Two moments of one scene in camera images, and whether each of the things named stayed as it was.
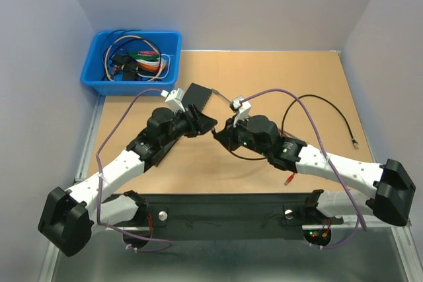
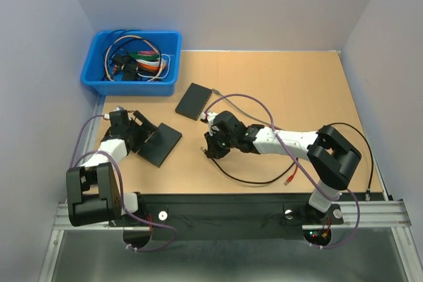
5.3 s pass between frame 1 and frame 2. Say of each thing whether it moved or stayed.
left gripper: moved
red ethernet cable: stayed
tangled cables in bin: stayed
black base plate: stayed
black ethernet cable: moved
